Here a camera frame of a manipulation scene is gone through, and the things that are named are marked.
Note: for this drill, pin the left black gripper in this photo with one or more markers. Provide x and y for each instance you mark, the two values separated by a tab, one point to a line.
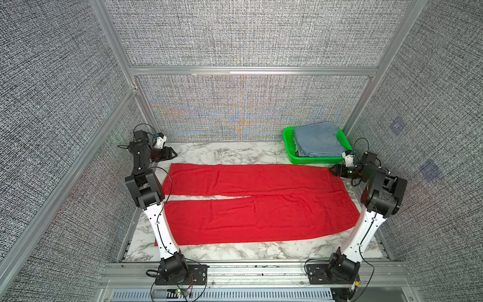
165	154

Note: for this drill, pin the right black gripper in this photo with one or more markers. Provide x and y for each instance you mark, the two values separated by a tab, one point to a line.
341	167

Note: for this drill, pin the red long pants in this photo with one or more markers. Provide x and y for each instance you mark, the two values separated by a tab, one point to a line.
229	204

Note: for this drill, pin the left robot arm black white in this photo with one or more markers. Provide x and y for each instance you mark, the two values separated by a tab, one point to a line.
148	195

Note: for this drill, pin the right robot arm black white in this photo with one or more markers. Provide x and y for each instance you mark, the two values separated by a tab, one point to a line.
381	198

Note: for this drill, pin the folded grey-blue cloth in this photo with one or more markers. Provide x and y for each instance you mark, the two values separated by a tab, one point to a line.
318	140

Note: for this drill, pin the green plastic basket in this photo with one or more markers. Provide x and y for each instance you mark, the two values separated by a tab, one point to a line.
288	137

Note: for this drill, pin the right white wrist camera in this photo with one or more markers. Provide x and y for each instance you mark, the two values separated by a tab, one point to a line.
348	158

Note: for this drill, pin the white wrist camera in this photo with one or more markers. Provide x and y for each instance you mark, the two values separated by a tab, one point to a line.
160	140
348	158

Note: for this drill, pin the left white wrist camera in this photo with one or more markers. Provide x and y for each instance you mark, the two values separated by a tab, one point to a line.
160	140

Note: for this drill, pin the aluminium cage frame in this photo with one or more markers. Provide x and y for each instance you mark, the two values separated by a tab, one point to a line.
66	79

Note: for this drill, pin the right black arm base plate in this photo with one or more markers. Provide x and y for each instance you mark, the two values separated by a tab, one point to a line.
317	273

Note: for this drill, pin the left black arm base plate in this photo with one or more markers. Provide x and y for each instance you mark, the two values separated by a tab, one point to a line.
196	275

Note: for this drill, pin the aluminium front rail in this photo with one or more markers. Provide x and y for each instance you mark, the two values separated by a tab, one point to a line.
256	274

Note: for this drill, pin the white slotted cable duct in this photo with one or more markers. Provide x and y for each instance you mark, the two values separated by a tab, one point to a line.
225	294

